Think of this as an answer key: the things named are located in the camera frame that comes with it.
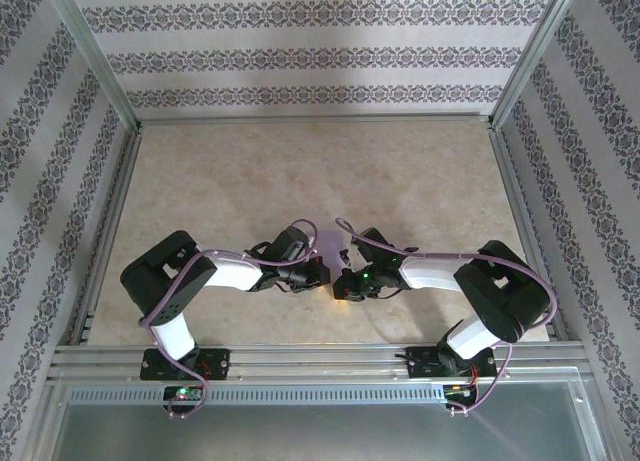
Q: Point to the lilac square paper sheet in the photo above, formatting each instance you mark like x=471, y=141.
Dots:
x=330, y=246

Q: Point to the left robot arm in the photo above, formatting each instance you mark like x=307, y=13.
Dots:
x=235, y=276

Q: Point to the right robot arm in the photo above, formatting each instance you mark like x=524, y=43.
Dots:
x=430, y=276

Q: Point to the grey metal sheet panel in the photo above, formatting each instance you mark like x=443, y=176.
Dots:
x=310, y=433

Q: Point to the aluminium mounting rail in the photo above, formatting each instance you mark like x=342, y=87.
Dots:
x=310, y=361

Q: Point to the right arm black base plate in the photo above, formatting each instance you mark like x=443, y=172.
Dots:
x=422, y=363

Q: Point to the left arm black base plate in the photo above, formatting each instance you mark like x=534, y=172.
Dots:
x=220, y=365

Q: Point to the aluminium rear frame rail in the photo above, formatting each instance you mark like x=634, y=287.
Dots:
x=310, y=117

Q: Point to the aluminium side frame rail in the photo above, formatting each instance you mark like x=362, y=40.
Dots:
x=107, y=231
x=525, y=221

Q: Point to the aluminium frame post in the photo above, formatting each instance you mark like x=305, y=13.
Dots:
x=95, y=56
x=532, y=56

